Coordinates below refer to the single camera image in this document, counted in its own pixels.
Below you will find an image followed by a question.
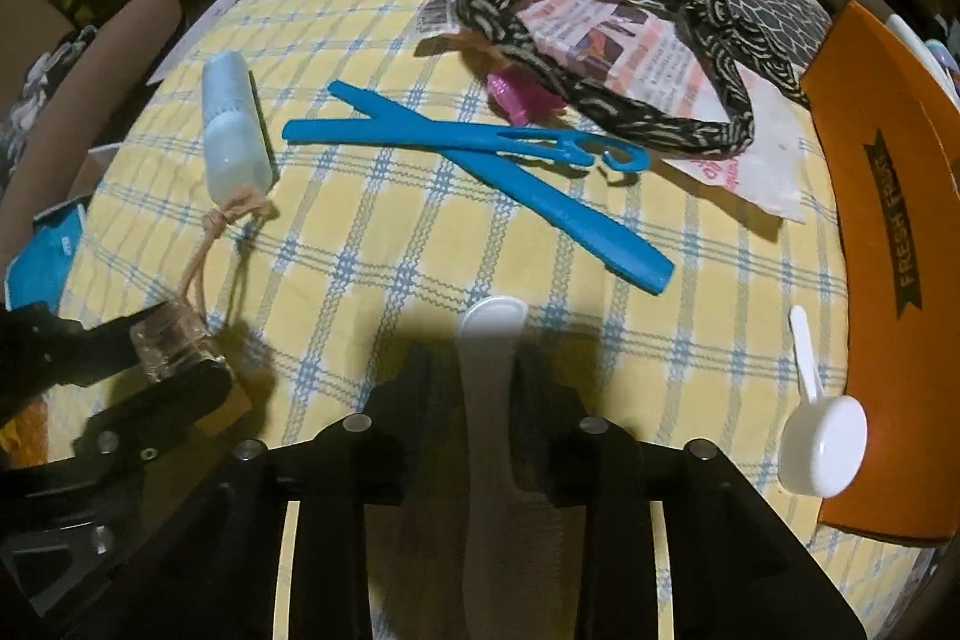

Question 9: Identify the glass perfume bottle wooden cap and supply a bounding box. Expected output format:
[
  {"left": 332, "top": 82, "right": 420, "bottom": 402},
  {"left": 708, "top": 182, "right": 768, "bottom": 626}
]
[{"left": 128, "top": 188, "right": 275, "bottom": 439}]

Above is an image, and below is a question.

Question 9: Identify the white measuring scoop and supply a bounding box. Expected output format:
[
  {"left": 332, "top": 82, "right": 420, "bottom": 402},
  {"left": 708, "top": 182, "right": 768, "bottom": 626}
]
[{"left": 778, "top": 305, "right": 869, "bottom": 498}]

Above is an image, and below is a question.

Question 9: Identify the white plastic comb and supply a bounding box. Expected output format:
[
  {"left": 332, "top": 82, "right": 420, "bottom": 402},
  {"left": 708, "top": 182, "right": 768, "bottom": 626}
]
[{"left": 455, "top": 295, "right": 591, "bottom": 640}]

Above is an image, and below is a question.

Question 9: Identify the blue plastic hanger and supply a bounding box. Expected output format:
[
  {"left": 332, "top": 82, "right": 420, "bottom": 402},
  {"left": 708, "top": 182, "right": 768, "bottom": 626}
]
[
  {"left": 329, "top": 81, "right": 674, "bottom": 294},
  {"left": 281, "top": 119, "right": 651, "bottom": 174}
]

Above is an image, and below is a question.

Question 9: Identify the pale blue plastic bottle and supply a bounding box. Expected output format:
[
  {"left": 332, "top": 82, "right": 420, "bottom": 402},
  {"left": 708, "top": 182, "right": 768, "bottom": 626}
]
[{"left": 200, "top": 50, "right": 274, "bottom": 206}]

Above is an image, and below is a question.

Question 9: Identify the brown armchair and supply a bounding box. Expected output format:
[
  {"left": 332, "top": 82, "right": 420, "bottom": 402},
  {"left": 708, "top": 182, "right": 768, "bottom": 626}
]
[{"left": 2, "top": 0, "right": 182, "bottom": 263}]

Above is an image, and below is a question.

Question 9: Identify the yellow blue plaid tablecloth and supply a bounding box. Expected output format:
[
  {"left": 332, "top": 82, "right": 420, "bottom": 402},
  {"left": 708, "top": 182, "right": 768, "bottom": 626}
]
[{"left": 60, "top": 0, "right": 918, "bottom": 633}]

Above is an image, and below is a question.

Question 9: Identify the orange cardboard box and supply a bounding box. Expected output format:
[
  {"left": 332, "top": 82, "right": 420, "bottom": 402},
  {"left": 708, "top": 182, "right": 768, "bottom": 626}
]
[{"left": 800, "top": 2, "right": 958, "bottom": 544}]

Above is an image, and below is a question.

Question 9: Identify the zebra pattern fabric headband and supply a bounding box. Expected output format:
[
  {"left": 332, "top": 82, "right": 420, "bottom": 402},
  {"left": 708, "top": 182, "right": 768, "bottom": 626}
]
[{"left": 455, "top": 0, "right": 809, "bottom": 158}]

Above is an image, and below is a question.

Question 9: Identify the white tissue box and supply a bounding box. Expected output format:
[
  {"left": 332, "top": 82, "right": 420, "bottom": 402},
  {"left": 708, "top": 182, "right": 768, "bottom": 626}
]
[{"left": 885, "top": 13, "right": 958, "bottom": 106}]

